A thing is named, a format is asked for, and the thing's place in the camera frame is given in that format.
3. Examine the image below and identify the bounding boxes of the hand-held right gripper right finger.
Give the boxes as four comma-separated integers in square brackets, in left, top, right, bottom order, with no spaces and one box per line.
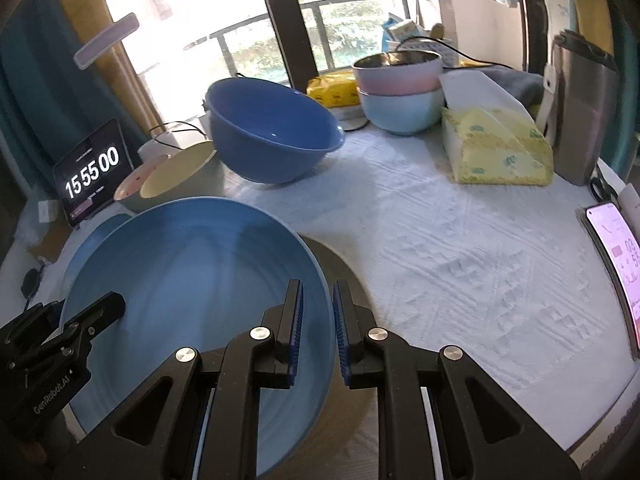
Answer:
[332,280,583,480]

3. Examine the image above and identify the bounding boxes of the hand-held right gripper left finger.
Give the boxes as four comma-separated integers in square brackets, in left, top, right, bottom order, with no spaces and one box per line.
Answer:
[52,280,305,480]

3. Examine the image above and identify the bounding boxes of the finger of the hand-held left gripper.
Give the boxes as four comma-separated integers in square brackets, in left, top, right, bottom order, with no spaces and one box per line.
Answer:
[59,291,126,356]

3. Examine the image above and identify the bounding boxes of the light blue plate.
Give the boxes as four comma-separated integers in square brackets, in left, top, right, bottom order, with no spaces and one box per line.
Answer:
[64,213,135,291]
[59,197,337,476]

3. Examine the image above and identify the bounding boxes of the pink strawberry print bowl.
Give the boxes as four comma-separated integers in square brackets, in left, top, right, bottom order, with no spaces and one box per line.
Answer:
[113,154,168,203]

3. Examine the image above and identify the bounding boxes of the cream bowl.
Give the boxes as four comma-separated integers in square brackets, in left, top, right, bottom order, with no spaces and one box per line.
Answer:
[122,141,227,215]

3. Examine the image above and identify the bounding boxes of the dark blue bowl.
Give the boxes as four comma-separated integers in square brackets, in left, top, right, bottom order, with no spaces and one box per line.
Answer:
[206,77,347,184]

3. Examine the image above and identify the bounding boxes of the black round object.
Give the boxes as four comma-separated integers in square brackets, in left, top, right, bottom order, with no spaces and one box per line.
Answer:
[22,268,43,301]

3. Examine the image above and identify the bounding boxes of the cardboard box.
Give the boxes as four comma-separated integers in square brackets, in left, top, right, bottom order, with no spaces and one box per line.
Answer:
[27,220,76,263]

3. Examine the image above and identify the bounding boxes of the white tablecloth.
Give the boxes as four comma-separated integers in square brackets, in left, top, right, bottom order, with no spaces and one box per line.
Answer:
[0,125,640,466]

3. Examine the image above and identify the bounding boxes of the black tablet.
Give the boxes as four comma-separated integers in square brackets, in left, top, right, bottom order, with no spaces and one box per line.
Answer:
[52,118,136,227]

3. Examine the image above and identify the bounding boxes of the light blue steel bowl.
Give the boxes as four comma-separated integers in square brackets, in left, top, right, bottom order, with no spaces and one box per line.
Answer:
[357,86,446,136]

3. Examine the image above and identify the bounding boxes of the teal curtain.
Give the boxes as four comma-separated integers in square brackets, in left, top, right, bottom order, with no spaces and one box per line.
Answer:
[0,0,151,201]
[607,0,640,181]

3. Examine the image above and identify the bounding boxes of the yellow tissue pack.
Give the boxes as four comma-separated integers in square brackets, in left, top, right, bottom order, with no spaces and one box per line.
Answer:
[440,69,555,185]

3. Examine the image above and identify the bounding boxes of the yellow wipes packet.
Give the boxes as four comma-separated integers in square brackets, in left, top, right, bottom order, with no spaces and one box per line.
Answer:
[306,71,362,108]

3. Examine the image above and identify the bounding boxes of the pink steel bowl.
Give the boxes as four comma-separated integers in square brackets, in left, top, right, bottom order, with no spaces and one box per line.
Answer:
[351,50,445,95]

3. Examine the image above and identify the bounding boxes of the white desk lamp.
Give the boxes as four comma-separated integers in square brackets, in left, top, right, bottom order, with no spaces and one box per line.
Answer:
[73,12,201,166]

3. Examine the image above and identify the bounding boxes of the smartphone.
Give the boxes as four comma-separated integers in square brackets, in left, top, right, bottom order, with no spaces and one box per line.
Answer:
[584,201,640,362]

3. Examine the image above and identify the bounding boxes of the black scissors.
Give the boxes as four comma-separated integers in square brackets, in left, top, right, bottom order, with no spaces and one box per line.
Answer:
[590,162,626,203]

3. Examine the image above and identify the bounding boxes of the blue bag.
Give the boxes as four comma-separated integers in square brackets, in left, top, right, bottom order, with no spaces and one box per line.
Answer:
[382,17,407,52]

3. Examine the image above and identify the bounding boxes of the grey cloth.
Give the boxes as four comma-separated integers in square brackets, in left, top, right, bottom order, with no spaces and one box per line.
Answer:
[482,67,546,111]

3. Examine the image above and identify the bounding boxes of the balcony railing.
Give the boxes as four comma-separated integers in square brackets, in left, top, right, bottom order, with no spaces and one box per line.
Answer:
[182,0,432,76]

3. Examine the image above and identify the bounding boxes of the grey steel flask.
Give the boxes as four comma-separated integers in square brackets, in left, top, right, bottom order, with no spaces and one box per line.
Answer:
[537,30,618,187]

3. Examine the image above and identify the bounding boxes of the black lamp cable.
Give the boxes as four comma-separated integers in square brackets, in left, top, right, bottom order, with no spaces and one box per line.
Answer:
[148,121,208,137]

